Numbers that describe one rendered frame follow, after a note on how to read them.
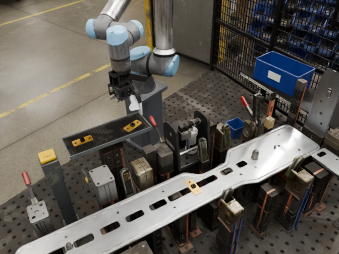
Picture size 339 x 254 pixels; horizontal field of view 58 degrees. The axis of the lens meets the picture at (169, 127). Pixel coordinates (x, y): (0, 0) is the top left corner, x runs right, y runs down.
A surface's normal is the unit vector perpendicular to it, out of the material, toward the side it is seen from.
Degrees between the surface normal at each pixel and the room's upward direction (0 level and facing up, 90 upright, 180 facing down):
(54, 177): 90
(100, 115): 0
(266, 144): 0
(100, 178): 0
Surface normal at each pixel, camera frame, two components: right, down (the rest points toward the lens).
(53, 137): -0.02, -0.78
